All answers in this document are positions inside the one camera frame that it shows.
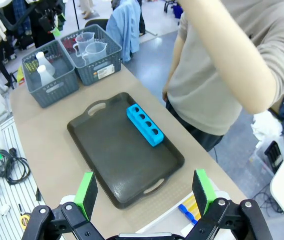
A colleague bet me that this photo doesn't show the grey basket holding flasks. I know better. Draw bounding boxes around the grey basket holding flasks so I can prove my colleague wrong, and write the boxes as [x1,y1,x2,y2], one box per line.
[21,39,80,109]

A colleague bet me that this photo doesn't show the person black trousers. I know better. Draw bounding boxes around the person black trousers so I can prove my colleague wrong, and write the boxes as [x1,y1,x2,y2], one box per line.
[165,99,224,153]

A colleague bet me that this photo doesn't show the person left forearm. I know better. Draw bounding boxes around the person left forearm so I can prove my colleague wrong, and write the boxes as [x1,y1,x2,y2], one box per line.
[179,0,277,115]

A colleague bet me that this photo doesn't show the yellow tape measure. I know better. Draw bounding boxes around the yellow tape measure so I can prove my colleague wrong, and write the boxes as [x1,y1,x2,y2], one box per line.
[19,212,32,230]

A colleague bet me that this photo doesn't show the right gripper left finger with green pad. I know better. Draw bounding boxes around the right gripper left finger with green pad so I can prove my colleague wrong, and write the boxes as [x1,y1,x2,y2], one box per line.
[21,171,105,240]

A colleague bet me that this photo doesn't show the black slatted crate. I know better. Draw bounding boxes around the black slatted crate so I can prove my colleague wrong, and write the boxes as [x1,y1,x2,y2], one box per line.
[263,140,284,174]

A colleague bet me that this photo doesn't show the white plastic conical flask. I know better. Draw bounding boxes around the white plastic conical flask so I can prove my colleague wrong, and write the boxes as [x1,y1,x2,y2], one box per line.
[36,64,56,88]
[35,51,56,76]

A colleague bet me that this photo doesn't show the person right forearm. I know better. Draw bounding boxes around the person right forearm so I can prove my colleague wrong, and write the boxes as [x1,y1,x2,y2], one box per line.
[165,32,185,87]

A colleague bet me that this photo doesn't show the dark brown serving tray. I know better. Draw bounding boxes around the dark brown serving tray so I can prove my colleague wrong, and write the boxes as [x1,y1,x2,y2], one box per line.
[67,91,185,210]

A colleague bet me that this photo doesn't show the white perforated plastic basket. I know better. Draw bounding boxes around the white perforated plastic basket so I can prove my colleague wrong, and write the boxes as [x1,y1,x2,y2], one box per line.
[131,184,230,234]

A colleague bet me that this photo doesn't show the grey basket holding beakers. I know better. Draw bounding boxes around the grey basket holding beakers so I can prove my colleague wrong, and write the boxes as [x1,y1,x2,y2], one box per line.
[59,24,123,87]

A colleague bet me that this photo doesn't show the black coiled floor cables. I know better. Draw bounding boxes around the black coiled floor cables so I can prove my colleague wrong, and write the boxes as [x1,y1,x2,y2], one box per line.
[0,147,32,186]

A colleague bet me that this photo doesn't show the person beige sweater torso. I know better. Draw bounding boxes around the person beige sweater torso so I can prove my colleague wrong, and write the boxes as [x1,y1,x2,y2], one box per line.
[168,0,284,137]

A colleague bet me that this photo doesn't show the blue test tube rack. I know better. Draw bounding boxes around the blue test tube rack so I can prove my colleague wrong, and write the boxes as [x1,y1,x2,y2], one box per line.
[126,103,164,148]

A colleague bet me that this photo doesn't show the white plastic bag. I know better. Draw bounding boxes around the white plastic bag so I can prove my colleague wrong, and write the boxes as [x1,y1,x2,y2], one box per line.
[251,110,283,149]

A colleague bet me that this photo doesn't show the clear plastic measuring beaker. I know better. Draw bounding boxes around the clear plastic measuring beaker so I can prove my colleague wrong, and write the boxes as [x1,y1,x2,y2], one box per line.
[81,41,108,66]
[73,32,94,58]

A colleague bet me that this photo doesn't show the black chair backrest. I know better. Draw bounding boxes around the black chair backrest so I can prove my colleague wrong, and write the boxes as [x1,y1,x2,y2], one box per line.
[84,18,110,30]

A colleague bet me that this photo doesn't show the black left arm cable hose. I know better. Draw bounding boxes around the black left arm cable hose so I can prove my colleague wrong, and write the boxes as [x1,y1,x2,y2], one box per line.
[0,3,41,32]

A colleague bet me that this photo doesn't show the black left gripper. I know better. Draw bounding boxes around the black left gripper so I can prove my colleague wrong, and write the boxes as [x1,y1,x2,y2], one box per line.
[38,7,66,37]

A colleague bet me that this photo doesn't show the black light stand pole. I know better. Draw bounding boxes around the black light stand pole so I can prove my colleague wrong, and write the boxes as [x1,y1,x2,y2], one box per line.
[72,0,82,31]

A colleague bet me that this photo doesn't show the yellow test tube blue cap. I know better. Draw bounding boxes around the yellow test tube blue cap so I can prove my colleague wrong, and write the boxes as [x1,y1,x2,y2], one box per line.
[178,194,195,215]
[184,199,203,226]

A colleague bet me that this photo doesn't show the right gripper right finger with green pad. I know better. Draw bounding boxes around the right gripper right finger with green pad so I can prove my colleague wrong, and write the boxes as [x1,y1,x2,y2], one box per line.
[185,169,274,240]

